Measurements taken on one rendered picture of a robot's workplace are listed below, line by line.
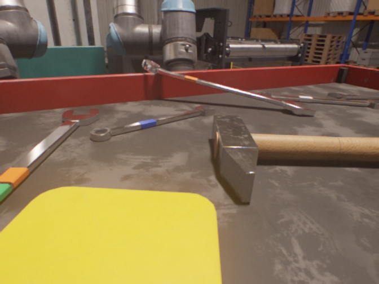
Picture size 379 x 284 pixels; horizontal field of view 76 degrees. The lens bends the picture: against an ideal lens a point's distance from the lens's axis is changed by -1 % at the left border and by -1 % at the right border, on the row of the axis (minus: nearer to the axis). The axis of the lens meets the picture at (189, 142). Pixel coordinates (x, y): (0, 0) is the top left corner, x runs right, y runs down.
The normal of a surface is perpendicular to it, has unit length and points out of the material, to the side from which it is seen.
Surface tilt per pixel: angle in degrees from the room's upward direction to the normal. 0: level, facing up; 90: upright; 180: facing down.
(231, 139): 0
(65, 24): 90
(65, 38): 90
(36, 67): 90
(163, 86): 90
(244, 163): 4
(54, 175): 0
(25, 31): 69
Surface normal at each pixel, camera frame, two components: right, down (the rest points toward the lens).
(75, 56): 0.55, 0.36
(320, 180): 0.03, -0.91
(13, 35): 0.82, -0.03
